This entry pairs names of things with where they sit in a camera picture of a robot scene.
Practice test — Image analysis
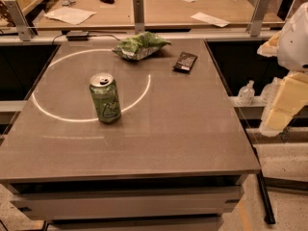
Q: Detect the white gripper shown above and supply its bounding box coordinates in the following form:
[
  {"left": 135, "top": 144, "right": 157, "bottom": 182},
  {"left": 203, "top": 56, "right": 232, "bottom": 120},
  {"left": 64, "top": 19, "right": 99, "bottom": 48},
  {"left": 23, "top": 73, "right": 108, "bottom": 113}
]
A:
[{"left": 257, "top": 2, "right": 308, "bottom": 137}]

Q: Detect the green soda can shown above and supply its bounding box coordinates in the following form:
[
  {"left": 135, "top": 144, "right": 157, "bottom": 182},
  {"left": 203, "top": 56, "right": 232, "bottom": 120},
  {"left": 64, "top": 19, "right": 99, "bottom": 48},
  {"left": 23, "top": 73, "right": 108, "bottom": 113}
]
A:
[{"left": 90, "top": 72, "right": 121, "bottom": 124}]

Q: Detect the green jalapeno chip bag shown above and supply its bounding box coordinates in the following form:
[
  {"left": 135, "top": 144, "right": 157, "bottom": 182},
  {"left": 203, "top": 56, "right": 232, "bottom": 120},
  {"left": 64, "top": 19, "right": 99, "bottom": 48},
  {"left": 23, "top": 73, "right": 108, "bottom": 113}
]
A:
[{"left": 113, "top": 32, "right": 169, "bottom": 61}]

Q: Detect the clear sanitizer bottle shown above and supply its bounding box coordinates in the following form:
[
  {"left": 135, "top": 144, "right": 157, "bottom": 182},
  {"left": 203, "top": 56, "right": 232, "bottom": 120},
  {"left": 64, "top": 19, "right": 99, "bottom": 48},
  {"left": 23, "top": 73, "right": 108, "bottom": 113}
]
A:
[{"left": 238, "top": 80, "right": 255, "bottom": 106}]

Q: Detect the black snack packet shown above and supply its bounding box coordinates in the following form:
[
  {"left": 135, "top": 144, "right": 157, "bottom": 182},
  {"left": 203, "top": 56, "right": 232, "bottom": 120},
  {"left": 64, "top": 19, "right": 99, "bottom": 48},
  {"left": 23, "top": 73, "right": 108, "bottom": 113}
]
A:
[{"left": 173, "top": 52, "right": 197, "bottom": 72}]

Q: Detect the white paper sheet right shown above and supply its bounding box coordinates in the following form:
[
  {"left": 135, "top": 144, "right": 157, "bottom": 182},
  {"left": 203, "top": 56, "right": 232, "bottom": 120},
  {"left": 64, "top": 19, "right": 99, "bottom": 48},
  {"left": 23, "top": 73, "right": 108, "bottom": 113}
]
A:
[{"left": 192, "top": 13, "right": 230, "bottom": 28}]

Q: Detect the grey table drawer unit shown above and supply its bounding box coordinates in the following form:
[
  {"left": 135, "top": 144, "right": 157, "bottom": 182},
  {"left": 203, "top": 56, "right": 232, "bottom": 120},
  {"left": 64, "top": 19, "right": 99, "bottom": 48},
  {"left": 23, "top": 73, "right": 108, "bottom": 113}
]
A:
[{"left": 13, "top": 186, "right": 244, "bottom": 231}]

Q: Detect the black power adapter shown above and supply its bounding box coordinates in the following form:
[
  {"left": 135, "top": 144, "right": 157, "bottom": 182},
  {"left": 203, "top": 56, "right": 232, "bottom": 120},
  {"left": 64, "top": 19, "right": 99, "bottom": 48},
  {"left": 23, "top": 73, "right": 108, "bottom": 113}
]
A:
[{"left": 66, "top": 31, "right": 89, "bottom": 41}]

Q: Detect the white paper sheet left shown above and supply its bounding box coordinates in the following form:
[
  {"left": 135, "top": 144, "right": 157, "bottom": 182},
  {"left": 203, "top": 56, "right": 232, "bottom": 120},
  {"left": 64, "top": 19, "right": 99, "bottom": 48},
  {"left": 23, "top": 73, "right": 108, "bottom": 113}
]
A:
[{"left": 44, "top": 7, "right": 95, "bottom": 25}]

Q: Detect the right metal bracket post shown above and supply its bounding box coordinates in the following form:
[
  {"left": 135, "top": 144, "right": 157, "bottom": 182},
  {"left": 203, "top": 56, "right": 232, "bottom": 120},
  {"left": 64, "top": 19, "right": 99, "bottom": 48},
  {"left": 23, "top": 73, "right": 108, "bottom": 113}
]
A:
[{"left": 247, "top": 0, "right": 270, "bottom": 37}]

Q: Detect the metal bracket post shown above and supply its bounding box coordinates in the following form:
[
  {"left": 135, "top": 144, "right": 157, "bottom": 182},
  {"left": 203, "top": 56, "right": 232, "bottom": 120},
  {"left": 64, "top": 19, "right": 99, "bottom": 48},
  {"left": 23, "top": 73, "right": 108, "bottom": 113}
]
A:
[
  {"left": 247, "top": 0, "right": 270, "bottom": 37},
  {"left": 4, "top": 0, "right": 34, "bottom": 41},
  {"left": 133, "top": 0, "right": 145, "bottom": 34}
]

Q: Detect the centre metal bracket post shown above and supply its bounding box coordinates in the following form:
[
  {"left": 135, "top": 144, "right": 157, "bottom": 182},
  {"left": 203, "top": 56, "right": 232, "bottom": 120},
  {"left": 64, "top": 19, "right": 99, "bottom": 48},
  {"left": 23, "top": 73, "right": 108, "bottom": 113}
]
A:
[{"left": 133, "top": 0, "right": 145, "bottom": 34}]

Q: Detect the left metal bracket post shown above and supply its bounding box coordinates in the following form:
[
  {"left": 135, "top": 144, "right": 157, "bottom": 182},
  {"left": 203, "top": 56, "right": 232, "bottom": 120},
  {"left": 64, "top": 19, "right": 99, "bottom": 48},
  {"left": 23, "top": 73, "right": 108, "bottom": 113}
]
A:
[{"left": 4, "top": 0, "right": 34, "bottom": 41}]

